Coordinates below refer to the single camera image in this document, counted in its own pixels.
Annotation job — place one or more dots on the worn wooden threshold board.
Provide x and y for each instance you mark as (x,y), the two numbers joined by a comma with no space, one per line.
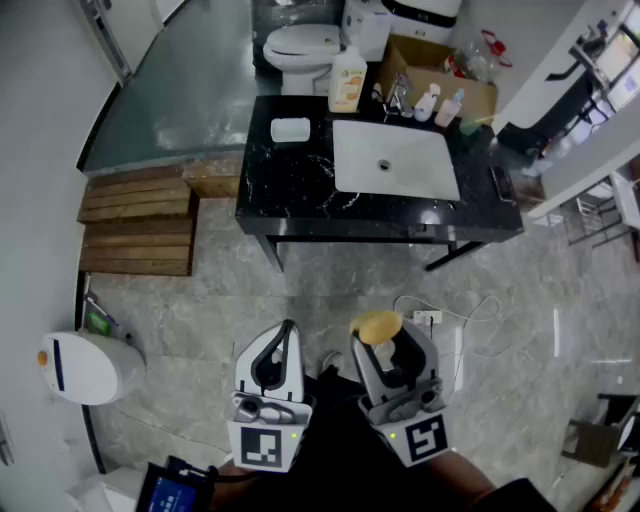
(215,177)

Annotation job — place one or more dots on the wooden slatted step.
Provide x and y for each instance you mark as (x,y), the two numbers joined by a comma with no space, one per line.
(135,225)

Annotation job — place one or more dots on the clear plastic soap dish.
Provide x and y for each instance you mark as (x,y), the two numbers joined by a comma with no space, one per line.
(290,129)

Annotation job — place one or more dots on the black marble washstand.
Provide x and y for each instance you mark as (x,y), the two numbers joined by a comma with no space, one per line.
(285,185)

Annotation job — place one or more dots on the person's right forearm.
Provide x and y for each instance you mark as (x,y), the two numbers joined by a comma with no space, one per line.
(460,475)

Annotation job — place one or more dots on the white and black appliance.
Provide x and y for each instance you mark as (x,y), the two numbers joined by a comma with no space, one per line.
(425,17)

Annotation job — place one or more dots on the white rectangular sink basin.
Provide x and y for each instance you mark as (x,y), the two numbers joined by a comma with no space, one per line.
(395,160)

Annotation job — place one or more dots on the clear plastic bottle red cap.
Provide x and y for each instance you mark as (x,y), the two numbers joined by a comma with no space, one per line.
(480,60)

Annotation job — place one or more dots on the small pink bottle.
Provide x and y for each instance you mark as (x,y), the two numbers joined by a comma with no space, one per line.
(447,110)

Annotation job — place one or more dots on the black device with blue screen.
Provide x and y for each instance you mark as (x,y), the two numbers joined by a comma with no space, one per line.
(170,492)

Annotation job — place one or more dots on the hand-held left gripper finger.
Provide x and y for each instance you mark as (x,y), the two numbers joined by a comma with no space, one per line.
(296,380)
(245,362)

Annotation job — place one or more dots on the green cup with toothbrush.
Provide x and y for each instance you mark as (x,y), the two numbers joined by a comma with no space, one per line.
(470,126)

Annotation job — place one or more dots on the chrome faucet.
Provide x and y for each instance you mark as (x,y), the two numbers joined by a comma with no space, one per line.
(400,97)

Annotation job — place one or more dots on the dark chair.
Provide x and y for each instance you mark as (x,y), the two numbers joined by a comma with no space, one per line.
(595,442)

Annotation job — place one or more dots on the large white orange-label bottle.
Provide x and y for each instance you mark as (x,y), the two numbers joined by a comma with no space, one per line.
(347,82)

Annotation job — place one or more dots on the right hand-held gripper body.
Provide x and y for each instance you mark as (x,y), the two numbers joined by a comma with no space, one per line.
(415,430)

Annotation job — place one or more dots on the white toilet with tank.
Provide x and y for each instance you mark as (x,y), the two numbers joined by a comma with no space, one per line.
(305,47)

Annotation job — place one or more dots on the person's black clothing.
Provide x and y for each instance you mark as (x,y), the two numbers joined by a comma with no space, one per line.
(340,450)

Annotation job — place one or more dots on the green brush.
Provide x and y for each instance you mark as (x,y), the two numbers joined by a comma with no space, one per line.
(99,322)

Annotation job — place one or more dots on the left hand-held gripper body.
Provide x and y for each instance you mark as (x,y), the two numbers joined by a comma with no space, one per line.
(270,430)

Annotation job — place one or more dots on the white metal rack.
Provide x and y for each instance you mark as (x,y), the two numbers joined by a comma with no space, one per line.
(595,210)

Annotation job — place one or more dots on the white door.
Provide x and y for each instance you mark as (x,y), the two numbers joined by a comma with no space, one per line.
(135,30)

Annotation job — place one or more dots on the person's shoe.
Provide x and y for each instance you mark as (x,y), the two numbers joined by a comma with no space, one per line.
(332,361)

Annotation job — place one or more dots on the white power strip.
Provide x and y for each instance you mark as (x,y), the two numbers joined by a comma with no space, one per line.
(427,317)

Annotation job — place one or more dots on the person's left forearm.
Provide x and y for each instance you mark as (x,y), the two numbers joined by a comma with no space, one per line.
(232,470)

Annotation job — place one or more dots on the yellow soap bar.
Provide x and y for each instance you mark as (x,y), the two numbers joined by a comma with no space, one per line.
(377,327)

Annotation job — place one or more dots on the small white pump bottle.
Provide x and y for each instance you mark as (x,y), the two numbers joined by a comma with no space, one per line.
(425,105)

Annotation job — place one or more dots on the white round lidded bin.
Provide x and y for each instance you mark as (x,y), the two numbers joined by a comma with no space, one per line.
(95,367)

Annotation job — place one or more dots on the brown cardboard box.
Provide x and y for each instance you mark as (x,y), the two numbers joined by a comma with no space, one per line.
(450,82)

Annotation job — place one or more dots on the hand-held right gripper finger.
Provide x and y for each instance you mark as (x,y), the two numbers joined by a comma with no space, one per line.
(427,357)
(367,370)

